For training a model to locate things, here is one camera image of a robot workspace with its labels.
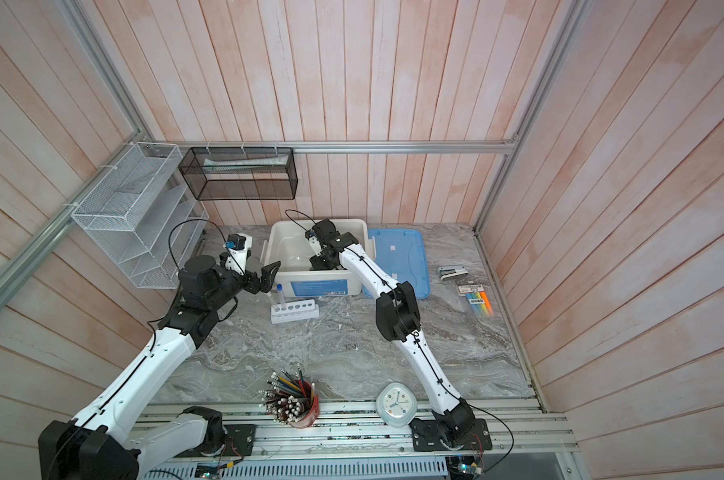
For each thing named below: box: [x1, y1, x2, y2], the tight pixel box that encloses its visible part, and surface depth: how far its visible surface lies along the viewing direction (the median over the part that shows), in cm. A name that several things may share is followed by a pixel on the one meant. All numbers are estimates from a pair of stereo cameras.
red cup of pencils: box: [258, 364, 320, 429], surface depth 68 cm
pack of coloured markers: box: [458, 284, 495, 318], surface depth 100 cm
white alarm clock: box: [376, 382, 418, 428], surface depth 78 cm
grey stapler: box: [438, 265, 468, 281], surface depth 107 cm
